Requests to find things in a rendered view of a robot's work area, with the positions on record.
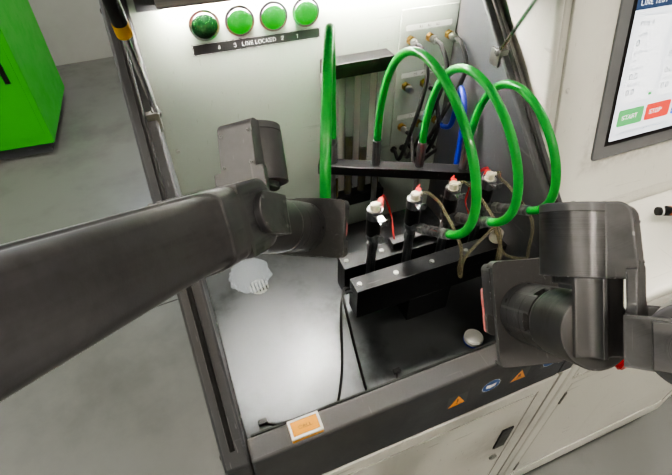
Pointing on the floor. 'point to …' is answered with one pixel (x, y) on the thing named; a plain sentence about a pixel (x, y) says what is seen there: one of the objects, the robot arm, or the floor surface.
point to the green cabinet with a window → (25, 77)
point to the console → (581, 177)
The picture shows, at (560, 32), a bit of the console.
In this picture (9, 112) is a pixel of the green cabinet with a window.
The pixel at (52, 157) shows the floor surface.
